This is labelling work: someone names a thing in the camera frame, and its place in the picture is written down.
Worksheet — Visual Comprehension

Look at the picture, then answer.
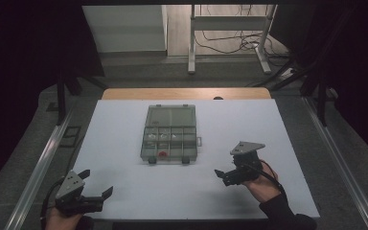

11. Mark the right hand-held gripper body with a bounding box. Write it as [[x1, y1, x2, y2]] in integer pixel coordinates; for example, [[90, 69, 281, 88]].
[[222, 141, 266, 187]]

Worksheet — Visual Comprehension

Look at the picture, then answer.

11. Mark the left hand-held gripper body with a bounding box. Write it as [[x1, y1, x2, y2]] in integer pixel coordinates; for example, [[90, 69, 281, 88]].
[[55, 170, 105, 218]]

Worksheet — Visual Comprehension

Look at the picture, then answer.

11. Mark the clear plastic organizer box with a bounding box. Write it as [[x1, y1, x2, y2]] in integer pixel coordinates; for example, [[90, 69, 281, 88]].
[[139, 103, 203, 166]]

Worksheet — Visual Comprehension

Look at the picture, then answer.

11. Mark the person's left hand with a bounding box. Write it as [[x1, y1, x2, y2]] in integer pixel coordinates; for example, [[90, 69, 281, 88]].
[[43, 205, 85, 230]]

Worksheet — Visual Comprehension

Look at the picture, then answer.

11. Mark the person's right hand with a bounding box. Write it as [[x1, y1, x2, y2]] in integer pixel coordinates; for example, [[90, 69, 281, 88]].
[[241, 158, 284, 204]]

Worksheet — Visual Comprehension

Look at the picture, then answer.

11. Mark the white board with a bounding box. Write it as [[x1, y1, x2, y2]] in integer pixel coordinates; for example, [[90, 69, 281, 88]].
[[71, 98, 321, 222]]

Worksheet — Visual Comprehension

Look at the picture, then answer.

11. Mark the black stand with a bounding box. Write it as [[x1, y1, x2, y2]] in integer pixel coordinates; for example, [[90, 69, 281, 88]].
[[244, 54, 331, 127], [55, 63, 110, 127]]

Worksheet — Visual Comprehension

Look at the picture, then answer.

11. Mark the wooden table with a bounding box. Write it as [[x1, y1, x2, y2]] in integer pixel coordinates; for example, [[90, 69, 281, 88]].
[[101, 87, 272, 101]]

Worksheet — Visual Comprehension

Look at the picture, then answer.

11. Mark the white power strip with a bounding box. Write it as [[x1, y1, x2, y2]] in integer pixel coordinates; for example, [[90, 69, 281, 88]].
[[280, 68, 297, 81]]

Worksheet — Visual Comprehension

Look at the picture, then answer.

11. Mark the white cabinet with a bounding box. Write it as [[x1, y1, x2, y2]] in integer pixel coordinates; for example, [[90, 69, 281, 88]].
[[81, 4, 169, 54]]

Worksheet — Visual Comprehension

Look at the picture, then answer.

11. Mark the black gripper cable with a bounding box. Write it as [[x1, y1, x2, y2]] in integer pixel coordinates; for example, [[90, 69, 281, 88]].
[[241, 162, 286, 195], [39, 177, 64, 222]]

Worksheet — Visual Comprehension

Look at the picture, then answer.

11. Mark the aluminium rail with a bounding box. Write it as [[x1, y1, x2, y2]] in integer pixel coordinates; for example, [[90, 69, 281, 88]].
[[301, 95, 368, 230], [4, 107, 75, 230]]

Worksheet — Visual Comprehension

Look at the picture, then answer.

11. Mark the tangle of black floor cables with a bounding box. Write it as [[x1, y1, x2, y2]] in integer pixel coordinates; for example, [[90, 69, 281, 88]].
[[194, 4, 289, 60]]

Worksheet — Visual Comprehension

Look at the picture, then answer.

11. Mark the white desk frame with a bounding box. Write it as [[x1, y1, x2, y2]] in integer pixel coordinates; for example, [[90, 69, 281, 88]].
[[187, 4, 278, 76]]

